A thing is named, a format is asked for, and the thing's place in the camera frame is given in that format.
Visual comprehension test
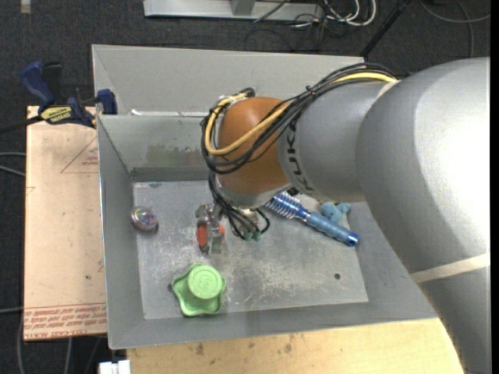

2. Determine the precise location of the shiny round glass thing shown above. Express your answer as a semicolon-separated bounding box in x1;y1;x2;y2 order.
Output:
129;205;160;233

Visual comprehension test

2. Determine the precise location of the brown cardboard board, red print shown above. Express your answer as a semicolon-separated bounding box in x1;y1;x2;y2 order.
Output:
23;105;108;343

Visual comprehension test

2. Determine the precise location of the grey metal bin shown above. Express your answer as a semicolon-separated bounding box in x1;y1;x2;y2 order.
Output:
91;44;438;351

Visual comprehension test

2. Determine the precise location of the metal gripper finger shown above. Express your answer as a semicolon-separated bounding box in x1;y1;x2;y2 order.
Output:
194;203;214;228
200;224;228;256

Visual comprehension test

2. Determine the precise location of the blue handled brush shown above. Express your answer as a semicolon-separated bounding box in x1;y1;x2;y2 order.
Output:
264;191;361;248

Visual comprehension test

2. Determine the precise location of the small orange round thing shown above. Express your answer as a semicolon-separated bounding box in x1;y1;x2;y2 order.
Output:
195;223;226;249

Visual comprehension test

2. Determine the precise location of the light blue toy animal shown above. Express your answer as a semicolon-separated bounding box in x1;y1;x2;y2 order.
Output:
320;200;353;223

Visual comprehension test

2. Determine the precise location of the green flower-shaped cup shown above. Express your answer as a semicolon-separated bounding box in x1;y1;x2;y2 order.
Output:
171;262;228;319

